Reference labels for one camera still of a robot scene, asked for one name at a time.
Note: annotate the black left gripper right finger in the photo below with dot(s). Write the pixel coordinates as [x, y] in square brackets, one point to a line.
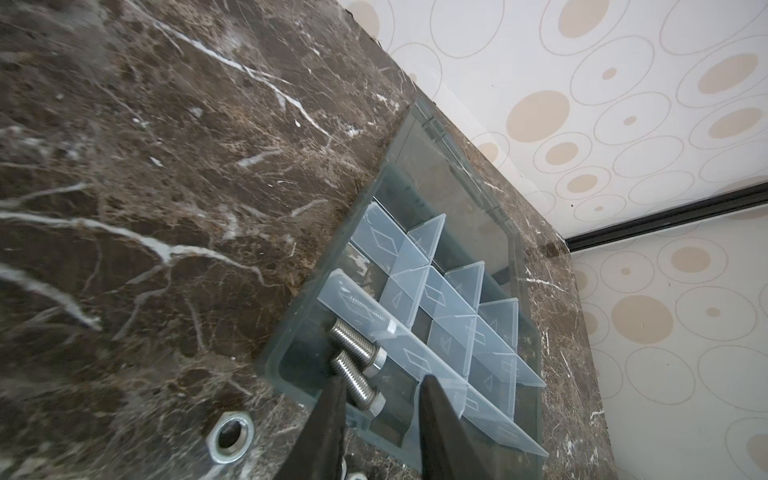
[446, 452]

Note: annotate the clear plastic organizer box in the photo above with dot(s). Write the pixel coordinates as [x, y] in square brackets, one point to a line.
[429, 266]

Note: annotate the steel bolt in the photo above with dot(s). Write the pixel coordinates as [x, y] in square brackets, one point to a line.
[366, 398]
[370, 356]

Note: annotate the steel hex nut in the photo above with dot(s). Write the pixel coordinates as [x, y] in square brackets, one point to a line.
[230, 437]

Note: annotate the black corner frame post right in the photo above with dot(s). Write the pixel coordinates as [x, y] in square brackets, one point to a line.
[726, 203]

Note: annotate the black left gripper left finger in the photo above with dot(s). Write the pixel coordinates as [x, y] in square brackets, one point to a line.
[319, 449]

